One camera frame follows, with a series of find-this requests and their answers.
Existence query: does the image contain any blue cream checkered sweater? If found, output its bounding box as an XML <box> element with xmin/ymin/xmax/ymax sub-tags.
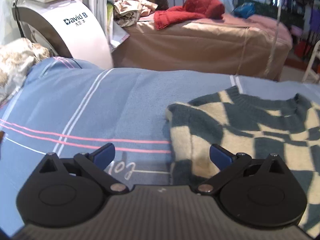
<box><xmin>166</xmin><ymin>86</ymin><xmax>319</xmax><ymax>236</ymax></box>

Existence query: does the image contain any brown folded cloth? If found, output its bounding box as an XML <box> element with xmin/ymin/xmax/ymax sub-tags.
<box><xmin>0</xmin><ymin>131</ymin><xmax>5</xmax><ymax>158</ymax></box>

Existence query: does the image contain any white metal cart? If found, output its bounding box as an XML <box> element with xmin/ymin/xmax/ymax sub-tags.
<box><xmin>302</xmin><ymin>41</ymin><xmax>320</xmax><ymax>83</ymax></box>

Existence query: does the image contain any floral beige quilt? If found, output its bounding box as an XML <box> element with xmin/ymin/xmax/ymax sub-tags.
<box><xmin>1</xmin><ymin>38</ymin><xmax>50</xmax><ymax>105</ymax></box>

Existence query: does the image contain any tan covered massage bed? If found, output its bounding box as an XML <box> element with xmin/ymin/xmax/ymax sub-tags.
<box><xmin>112</xmin><ymin>15</ymin><xmax>291</xmax><ymax>80</ymax></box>

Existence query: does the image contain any pink pillow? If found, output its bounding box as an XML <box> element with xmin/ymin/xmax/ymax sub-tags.
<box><xmin>223</xmin><ymin>13</ymin><xmax>292</xmax><ymax>49</ymax></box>

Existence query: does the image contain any white David B machine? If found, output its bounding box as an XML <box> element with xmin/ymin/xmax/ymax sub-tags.
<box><xmin>12</xmin><ymin>0</ymin><xmax>113</xmax><ymax>69</ymax></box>

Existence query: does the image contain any crumpled beige blanket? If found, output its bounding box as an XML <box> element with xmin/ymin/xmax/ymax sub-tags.
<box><xmin>113</xmin><ymin>0</ymin><xmax>158</xmax><ymax>28</ymax></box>

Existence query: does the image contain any red jacket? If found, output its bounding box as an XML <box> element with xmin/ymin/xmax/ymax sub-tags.
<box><xmin>153</xmin><ymin>0</ymin><xmax>225</xmax><ymax>30</ymax></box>

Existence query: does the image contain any white lamp pole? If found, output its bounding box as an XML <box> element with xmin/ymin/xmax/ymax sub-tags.
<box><xmin>263</xmin><ymin>0</ymin><xmax>283</xmax><ymax>78</ymax></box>

